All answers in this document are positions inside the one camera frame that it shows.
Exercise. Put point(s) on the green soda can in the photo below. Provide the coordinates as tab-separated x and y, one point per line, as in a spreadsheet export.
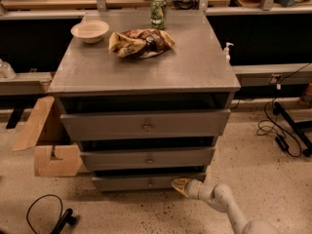
158	13

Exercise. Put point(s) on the black stand foot left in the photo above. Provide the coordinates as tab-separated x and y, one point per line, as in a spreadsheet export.
66	218

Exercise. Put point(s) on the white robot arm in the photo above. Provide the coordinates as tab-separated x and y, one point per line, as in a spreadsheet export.
221	198

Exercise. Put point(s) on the black stand leg right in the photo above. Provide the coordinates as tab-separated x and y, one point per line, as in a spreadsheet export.
297	127

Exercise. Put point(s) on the grey middle drawer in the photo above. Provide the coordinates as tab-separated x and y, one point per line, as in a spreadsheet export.
147	158

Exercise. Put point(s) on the grey drawer cabinet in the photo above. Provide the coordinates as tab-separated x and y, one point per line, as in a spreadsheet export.
192	75

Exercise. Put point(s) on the grey top drawer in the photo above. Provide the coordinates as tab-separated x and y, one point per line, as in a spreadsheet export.
145	124

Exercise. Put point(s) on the white bowl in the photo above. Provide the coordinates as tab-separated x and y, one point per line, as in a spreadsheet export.
91	31

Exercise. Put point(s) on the white pump bottle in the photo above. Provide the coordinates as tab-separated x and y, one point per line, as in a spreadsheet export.
226	50

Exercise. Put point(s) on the grey bottom drawer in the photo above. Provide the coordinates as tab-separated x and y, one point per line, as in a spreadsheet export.
140	182

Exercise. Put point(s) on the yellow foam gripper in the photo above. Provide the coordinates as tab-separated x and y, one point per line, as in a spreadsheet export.
193	190

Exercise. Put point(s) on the crumpled chip bag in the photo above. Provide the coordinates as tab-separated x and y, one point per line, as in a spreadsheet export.
140	43

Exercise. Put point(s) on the clear plastic container left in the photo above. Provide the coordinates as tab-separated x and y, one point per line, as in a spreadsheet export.
6	71

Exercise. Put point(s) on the cardboard box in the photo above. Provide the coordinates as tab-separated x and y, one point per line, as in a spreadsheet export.
54	154

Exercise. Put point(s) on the grey drawer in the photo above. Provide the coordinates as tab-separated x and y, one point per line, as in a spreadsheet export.
145	124
140	182
147	158

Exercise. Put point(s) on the orange bottle right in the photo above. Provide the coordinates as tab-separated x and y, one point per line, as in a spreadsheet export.
306	98

